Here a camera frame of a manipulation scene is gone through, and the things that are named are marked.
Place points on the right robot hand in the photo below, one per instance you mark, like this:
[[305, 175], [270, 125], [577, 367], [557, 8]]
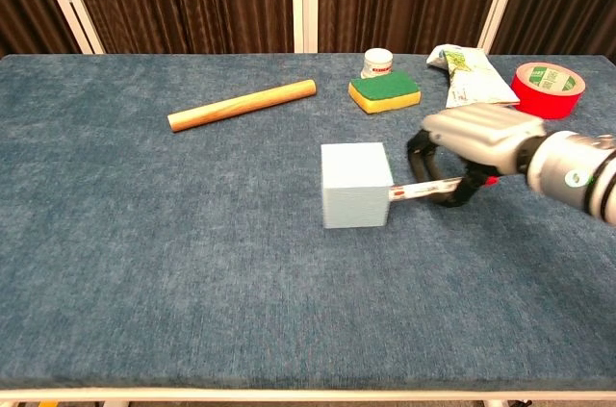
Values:
[[486, 130]]

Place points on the red marker pen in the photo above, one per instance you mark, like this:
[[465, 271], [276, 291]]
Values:
[[414, 190]]

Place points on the light blue cube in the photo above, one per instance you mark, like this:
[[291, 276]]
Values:
[[356, 185]]

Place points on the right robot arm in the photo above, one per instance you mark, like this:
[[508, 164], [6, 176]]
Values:
[[568, 171]]

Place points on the white snack bag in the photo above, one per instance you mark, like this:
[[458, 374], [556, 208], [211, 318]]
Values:
[[474, 80]]

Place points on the red tape roll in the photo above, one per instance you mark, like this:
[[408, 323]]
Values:
[[541, 99]]

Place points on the green and yellow sponge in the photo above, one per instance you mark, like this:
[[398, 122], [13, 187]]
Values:
[[384, 89]]

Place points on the small white jar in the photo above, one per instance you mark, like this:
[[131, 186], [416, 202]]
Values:
[[377, 63]]

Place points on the wooden rod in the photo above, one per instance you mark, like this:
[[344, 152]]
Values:
[[240, 104]]

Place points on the blue fabric table mat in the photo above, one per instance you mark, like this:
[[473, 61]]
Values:
[[192, 258]]

